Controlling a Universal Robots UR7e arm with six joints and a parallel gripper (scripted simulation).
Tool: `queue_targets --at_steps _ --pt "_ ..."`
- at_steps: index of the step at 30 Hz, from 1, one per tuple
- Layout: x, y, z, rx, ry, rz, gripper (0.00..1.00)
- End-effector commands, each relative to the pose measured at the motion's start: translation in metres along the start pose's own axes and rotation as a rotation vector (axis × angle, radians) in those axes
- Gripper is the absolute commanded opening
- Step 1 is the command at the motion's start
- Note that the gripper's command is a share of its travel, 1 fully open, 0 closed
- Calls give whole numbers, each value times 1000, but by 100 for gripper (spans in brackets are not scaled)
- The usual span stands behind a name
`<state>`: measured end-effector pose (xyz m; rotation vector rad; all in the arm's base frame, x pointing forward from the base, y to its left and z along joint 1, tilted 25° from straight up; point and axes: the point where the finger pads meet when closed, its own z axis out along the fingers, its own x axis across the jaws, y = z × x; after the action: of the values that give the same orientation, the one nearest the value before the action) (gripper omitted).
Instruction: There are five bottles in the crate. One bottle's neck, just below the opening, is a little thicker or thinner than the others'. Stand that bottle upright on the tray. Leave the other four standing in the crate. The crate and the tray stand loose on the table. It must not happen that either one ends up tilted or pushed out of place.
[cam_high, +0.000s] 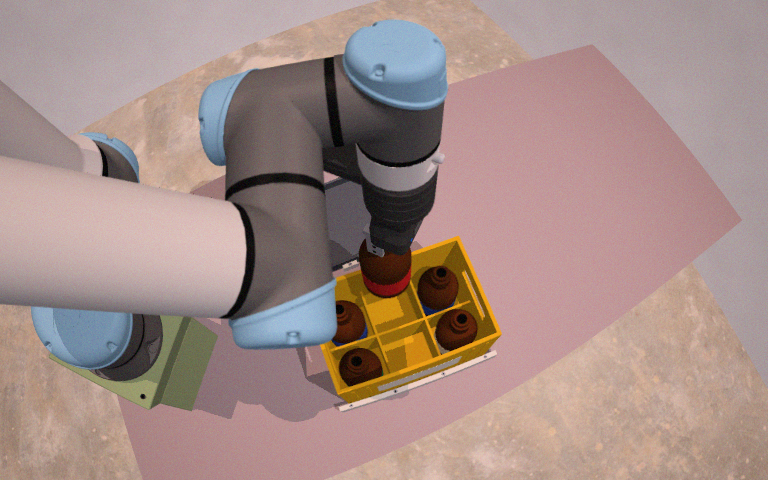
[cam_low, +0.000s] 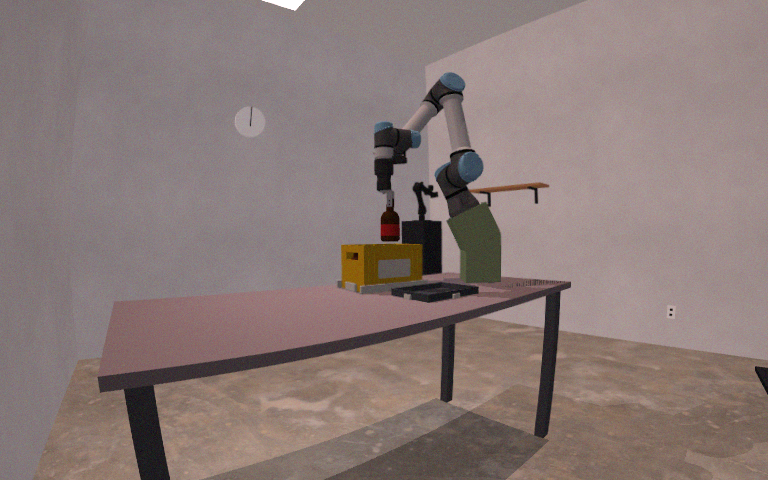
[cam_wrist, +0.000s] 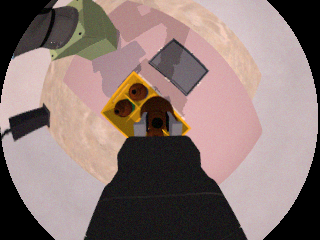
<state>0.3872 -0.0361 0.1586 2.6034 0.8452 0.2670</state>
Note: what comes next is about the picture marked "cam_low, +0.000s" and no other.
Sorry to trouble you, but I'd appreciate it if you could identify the brown bottle with red band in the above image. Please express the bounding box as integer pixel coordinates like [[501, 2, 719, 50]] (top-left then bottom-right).
[[381, 204, 400, 242]]

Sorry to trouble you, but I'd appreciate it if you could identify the yellow bottle crate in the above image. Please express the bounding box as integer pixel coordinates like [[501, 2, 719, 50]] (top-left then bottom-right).
[[341, 244, 422, 292]]

